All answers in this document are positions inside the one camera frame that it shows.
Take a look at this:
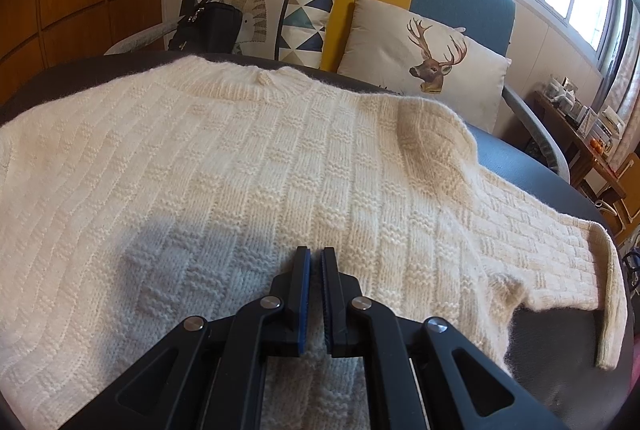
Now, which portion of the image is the wooden side shelf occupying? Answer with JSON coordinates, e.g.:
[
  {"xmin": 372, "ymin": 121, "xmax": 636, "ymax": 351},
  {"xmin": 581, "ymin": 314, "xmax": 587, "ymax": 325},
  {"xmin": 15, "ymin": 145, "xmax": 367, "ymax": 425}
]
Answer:
[{"xmin": 532, "ymin": 90, "xmax": 628, "ymax": 201}]

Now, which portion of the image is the black handbag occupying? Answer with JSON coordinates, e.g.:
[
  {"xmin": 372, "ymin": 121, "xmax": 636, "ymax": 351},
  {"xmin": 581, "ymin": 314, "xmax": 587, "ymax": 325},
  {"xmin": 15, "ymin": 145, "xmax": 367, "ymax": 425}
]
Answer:
[{"xmin": 167, "ymin": 1, "xmax": 243, "ymax": 56}]

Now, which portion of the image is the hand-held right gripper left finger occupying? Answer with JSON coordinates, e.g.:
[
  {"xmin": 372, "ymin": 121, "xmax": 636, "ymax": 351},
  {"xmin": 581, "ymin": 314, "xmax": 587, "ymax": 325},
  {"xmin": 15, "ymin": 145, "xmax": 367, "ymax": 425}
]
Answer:
[{"xmin": 60, "ymin": 246, "xmax": 313, "ymax": 430}]

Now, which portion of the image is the deer print pillow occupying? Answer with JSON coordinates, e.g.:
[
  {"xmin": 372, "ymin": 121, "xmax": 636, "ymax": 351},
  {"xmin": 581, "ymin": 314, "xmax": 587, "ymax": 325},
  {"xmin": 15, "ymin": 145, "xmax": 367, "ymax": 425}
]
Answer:
[{"xmin": 336, "ymin": 0, "xmax": 513, "ymax": 133}]

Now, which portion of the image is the cream knitted sweater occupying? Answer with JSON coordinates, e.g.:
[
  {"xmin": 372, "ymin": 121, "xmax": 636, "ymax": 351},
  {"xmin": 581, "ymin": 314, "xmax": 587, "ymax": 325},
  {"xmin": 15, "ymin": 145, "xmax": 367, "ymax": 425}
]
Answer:
[{"xmin": 0, "ymin": 55, "xmax": 628, "ymax": 430}]

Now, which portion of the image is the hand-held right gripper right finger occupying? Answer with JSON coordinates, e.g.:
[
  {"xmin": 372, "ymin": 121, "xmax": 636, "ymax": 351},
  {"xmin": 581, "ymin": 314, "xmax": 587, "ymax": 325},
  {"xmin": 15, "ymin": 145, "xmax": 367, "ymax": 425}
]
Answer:
[{"xmin": 320, "ymin": 247, "xmax": 576, "ymax": 430}]

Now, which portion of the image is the triangle pattern pillow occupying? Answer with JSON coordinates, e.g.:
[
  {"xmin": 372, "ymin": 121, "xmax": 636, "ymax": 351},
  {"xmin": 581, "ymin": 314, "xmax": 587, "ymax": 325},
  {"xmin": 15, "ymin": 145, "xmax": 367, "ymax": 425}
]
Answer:
[{"xmin": 196, "ymin": 0, "xmax": 343, "ymax": 71}]

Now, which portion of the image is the white box with papers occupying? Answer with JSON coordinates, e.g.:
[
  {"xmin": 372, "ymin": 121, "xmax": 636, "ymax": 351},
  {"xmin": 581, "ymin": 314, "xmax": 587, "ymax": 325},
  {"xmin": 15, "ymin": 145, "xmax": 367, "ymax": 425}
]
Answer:
[{"xmin": 597, "ymin": 107, "xmax": 626, "ymax": 146}]

